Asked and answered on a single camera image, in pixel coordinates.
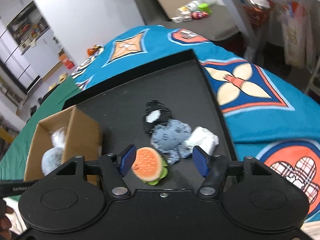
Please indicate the brown cardboard box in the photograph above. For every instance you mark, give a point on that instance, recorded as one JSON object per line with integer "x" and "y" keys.
{"x": 83, "y": 136}

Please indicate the orange bag on floor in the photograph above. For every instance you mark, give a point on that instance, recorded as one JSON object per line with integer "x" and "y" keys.
{"x": 94, "y": 49}

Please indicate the white metal table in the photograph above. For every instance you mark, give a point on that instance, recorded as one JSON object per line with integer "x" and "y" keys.
{"x": 241, "y": 15}

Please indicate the light blue fluffy plush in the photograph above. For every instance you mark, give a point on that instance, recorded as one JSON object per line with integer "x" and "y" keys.
{"x": 51, "y": 160}

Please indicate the beige tote bag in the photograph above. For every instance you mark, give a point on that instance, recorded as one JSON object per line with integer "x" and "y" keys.
{"x": 297, "y": 35}

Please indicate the green toy on bench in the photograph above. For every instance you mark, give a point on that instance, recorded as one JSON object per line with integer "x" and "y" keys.
{"x": 205, "y": 9}

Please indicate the hamburger plush toy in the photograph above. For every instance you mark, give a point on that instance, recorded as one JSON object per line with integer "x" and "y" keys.
{"x": 149, "y": 166}

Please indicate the orange red box on floor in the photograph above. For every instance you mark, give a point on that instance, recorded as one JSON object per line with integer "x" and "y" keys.
{"x": 67, "y": 62}

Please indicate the green bed sheet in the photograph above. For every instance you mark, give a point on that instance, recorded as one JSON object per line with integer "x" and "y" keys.
{"x": 14, "y": 161}

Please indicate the grey-blue knitted turtle toy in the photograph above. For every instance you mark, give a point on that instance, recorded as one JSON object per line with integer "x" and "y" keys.
{"x": 170, "y": 139}

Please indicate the yellow slipper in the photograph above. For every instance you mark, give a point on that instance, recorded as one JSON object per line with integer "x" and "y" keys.
{"x": 63, "y": 77}
{"x": 53, "y": 86}

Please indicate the black shallow tray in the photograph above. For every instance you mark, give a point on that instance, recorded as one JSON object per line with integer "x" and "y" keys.
{"x": 171, "y": 92}

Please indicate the white cloth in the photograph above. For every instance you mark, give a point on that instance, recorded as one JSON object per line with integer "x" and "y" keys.
{"x": 203, "y": 138}

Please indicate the blue patterned blanket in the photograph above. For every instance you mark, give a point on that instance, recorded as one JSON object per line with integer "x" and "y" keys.
{"x": 268, "y": 118}

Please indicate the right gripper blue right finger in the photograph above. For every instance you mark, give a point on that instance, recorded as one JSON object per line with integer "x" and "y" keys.
{"x": 213, "y": 168}

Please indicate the grey bench mattress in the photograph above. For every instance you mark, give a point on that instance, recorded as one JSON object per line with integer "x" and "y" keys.
{"x": 216, "y": 27}

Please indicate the person's left hand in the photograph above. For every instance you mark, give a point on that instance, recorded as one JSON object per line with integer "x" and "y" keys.
{"x": 5, "y": 221}

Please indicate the black and white knitted toy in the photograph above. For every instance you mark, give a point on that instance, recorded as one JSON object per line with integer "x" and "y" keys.
{"x": 156, "y": 113}

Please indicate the white kitchen cabinet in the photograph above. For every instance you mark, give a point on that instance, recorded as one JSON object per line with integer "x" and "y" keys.
{"x": 29, "y": 50}

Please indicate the clear plastic bag of beads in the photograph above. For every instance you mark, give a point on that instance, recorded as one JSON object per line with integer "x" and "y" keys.
{"x": 58, "y": 137}

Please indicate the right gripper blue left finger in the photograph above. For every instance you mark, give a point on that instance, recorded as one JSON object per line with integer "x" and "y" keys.
{"x": 113, "y": 169}

